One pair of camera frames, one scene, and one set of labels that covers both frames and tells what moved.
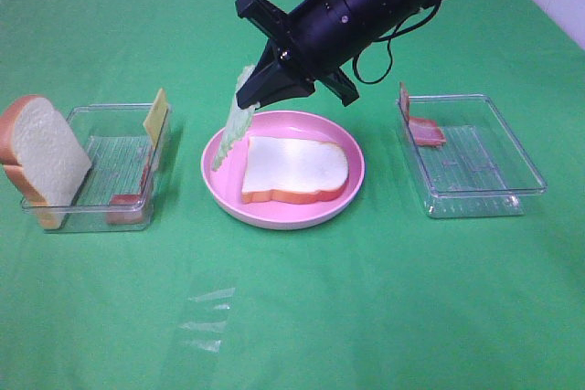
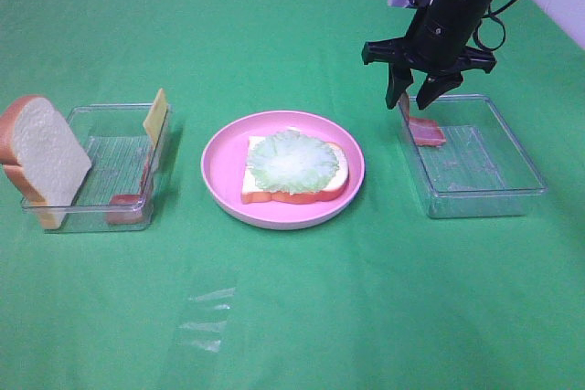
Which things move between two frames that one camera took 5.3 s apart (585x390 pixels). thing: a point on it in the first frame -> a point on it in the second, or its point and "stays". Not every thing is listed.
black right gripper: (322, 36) -> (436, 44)
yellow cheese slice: (154, 120) stays
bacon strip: (127, 209) stays
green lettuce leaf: (239, 121) -> (292, 162)
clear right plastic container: (483, 170) stays
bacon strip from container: (425, 131) stays
